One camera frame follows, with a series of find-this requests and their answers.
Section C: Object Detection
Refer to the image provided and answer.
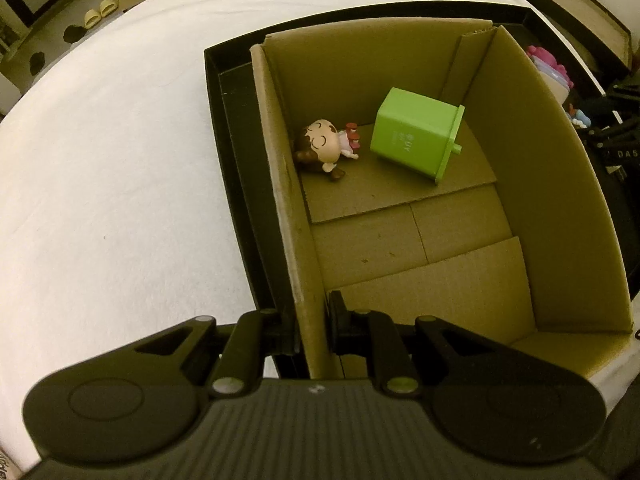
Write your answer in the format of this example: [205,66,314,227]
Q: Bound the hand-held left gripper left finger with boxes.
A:
[115,305,304,399]

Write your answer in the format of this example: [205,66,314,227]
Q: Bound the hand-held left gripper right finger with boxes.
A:
[327,292,506,396]

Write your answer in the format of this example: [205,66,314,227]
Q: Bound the small blue figurine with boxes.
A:
[565,104,592,128]

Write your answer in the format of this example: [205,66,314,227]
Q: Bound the lavender cube toy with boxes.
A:
[537,65,572,106]

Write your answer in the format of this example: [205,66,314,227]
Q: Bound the pink toy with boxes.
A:
[525,45,568,76]

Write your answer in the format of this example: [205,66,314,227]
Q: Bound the brown cardboard box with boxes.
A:
[249,17,636,381]

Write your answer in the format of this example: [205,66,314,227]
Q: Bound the brown-haired doll figurine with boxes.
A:
[291,119,362,183]

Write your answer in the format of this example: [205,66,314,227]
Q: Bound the green toy bin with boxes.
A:
[370,87,467,185]

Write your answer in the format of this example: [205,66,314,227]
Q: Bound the black tray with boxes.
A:
[203,4,608,381]

